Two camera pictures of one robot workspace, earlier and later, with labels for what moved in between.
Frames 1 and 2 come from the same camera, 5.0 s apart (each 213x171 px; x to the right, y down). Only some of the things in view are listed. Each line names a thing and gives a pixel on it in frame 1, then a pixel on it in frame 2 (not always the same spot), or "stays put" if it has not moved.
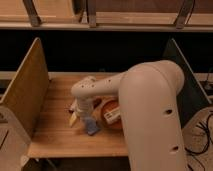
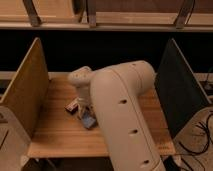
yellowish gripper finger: x=72 y=120 to x=79 y=113
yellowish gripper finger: x=88 y=121 to x=90 y=109
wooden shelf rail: x=159 y=15 stays put
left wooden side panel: x=27 y=90 stays put
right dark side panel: x=191 y=98 stays put
